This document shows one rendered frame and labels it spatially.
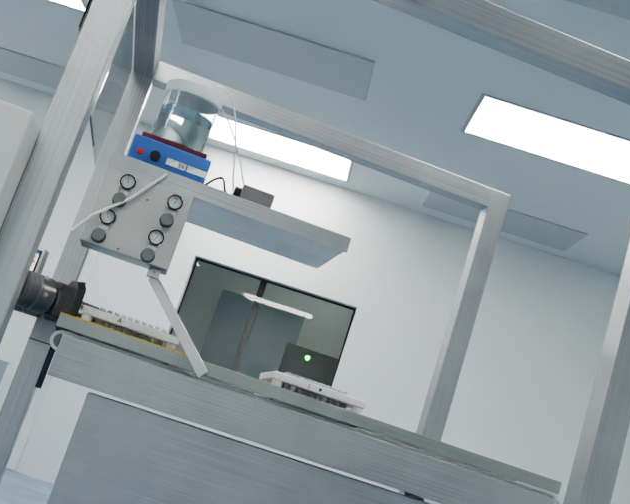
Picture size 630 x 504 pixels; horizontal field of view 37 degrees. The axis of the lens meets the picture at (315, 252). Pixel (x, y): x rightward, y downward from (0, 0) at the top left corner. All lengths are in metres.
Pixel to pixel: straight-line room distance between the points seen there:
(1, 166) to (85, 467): 0.99
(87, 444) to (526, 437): 5.54
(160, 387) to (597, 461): 1.03
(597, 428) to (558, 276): 5.96
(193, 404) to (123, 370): 0.18
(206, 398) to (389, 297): 5.22
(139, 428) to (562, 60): 1.27
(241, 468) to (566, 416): 5.47
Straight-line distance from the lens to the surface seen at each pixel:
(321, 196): 7.54
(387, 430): 2.35
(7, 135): 1.53
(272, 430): 2.28
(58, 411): 7.47
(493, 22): 1.85
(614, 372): 1.80
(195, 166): 2.34
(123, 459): 2.30
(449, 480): 2.40
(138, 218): 2.26
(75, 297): 2.30
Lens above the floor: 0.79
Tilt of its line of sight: 12 degrees up
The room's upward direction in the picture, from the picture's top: 18 degrees clockwise
